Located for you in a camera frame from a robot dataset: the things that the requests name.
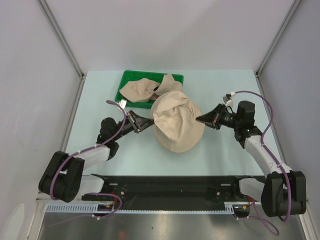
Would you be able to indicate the beige bucket hat pink lining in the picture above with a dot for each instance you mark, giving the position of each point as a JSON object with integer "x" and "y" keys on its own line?
{"x": 181, "y": 138}

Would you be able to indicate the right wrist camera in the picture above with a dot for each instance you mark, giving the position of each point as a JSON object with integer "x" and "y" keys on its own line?
{"x": 228, "y": 99}

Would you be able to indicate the green plastic tray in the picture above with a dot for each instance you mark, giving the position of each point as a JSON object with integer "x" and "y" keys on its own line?
{"x": 130, "y": 75}

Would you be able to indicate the aluminium frame post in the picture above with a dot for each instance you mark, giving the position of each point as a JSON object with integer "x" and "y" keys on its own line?
{"x": 53, "y": 23}
{"x": 278, "y": 36}

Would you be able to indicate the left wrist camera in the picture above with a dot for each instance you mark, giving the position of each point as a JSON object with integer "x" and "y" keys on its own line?
{"x": 122, "y": 104}

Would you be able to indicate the aluminium frame post right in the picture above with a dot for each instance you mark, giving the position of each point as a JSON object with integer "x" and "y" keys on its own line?
{"x": 278, "y": 36}

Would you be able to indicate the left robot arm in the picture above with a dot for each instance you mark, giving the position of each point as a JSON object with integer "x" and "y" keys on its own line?
{"x": 64, "y": 178}

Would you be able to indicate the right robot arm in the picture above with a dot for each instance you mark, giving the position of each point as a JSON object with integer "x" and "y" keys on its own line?
{"x": 284, "y": 190}

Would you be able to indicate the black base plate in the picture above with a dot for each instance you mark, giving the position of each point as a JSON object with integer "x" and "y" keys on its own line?
{"x": 174, "y": 193}

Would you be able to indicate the aluminium frame post left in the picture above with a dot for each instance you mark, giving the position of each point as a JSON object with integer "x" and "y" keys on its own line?
{"x": 53, "y": 23}

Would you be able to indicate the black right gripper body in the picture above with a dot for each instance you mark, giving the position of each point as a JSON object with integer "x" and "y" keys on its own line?
{"x": 224, "y": 118}

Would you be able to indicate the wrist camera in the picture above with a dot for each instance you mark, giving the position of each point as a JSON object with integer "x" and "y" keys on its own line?
{"x": 122, "y": 104}
{"x": 228, "y": 99}

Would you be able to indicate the beige logo bucket hat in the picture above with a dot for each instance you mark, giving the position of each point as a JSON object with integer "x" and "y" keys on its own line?
{"x": 174, "y": 109}

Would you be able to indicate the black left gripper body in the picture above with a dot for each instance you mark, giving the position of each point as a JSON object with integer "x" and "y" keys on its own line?
{"x": 131, "y": 120}

